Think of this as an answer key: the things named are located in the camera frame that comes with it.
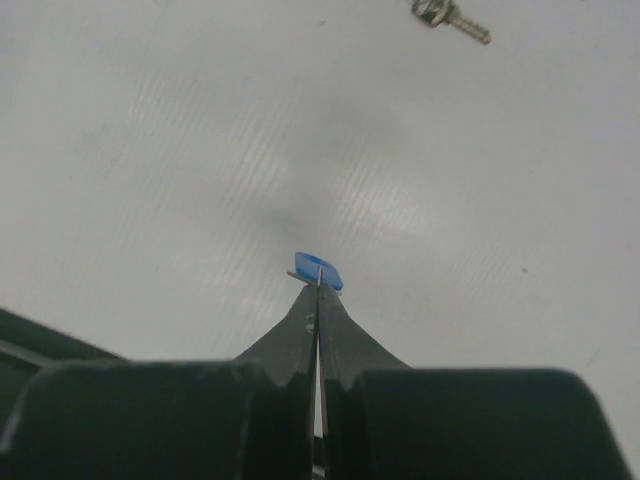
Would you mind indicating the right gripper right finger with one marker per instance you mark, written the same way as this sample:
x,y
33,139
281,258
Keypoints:
x,y
386,420

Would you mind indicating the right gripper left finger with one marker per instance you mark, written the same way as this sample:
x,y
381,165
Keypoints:
x,y
251,417

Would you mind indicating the blue key tag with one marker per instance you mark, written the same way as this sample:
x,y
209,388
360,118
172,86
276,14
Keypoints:
x,y
314,270

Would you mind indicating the small silver key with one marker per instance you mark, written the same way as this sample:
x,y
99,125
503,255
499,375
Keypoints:
x,y
437,12

